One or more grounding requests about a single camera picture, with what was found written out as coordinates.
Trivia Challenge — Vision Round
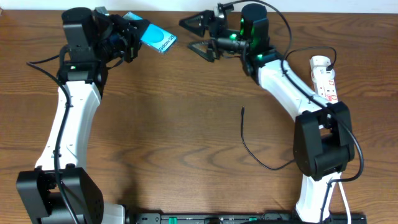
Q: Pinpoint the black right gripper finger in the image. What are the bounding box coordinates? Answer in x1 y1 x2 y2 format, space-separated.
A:
178 10 214 37
187 40 215 62

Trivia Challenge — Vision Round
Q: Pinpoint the blue screen smartphone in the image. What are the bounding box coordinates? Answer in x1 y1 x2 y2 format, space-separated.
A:
123 12 177 56

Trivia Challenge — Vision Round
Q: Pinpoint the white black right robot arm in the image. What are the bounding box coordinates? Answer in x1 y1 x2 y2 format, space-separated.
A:
179 1 366 223

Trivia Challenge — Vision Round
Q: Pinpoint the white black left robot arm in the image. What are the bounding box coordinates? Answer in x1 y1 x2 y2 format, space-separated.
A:
16 7 150 223

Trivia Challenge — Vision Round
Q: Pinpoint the white charger adapter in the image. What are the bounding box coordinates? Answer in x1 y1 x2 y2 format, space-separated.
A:
310 55 335 83

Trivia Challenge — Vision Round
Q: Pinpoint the white power strip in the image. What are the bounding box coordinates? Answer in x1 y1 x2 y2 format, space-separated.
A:
313 79 338 103

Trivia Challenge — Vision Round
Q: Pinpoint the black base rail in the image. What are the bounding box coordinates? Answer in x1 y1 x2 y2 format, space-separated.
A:
126 212 368 224

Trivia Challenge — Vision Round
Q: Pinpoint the white power strip cord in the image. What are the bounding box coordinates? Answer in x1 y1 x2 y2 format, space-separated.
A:
329 124 352 224

